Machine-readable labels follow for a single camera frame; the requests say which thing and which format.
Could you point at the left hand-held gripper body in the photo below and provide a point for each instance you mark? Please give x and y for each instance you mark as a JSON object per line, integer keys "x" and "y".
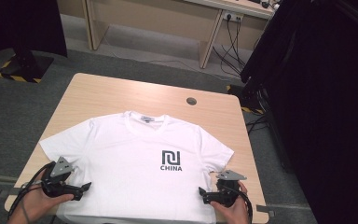
{"x": 57, "y": 183}

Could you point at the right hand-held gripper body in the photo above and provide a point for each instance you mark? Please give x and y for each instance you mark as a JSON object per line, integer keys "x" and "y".
{"x": 228, "y": 194}

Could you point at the white t-shirt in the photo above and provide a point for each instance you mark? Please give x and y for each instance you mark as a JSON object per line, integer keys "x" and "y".
{"x": 136, "y": 155}

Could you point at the person's right hand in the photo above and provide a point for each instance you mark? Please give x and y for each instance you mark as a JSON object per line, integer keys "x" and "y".
{"x": 237, "y": 213}

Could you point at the person's left hand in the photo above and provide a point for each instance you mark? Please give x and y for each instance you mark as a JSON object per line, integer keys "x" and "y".
{"x": 40, "y": 203}

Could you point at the grey tape strip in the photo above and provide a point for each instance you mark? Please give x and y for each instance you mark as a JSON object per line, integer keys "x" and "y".
{"x": 12, "y": 191}
{"x": 264, "y": 209}

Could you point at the black stand base striped tape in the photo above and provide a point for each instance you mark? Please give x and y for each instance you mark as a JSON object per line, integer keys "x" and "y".
{"x": 28, "y": 67}
{"x": 245, "y": 96}

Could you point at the black curtain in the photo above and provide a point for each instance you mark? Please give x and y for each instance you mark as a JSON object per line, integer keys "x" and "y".
{"x": 12, "y": 25}

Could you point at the white power socket strip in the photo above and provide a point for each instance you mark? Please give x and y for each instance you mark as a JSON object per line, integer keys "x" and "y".
{"x": 232, "y": 15}

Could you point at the beige wooden desk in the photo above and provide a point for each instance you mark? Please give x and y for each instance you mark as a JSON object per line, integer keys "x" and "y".
{"x": 155, "y": 18}

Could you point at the black adapter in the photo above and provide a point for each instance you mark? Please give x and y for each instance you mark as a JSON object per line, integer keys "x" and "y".
{"x": 264, "y": 4}

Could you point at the black curtain enclosure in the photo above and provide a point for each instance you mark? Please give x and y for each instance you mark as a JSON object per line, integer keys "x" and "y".
{"x": 323, "y": 93}

